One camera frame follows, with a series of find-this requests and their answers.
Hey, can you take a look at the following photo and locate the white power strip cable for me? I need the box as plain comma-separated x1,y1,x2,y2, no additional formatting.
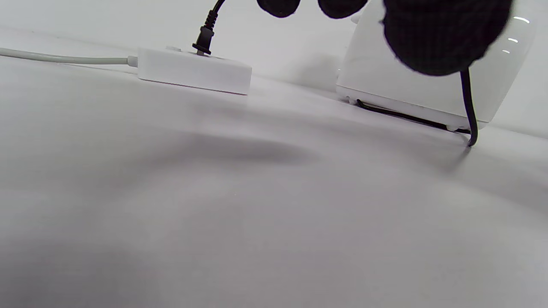
0,47,139,68

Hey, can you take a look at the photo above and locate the white toaster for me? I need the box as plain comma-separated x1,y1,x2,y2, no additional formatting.
335,0,537,131

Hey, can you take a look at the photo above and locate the black toaster power cord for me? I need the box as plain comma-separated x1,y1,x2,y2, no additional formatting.
192,0,479,148

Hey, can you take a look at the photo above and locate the person's left hand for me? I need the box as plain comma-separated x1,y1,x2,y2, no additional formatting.
256,0,514,77

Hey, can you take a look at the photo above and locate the white power strip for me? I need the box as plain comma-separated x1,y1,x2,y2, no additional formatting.
137,46,253,96

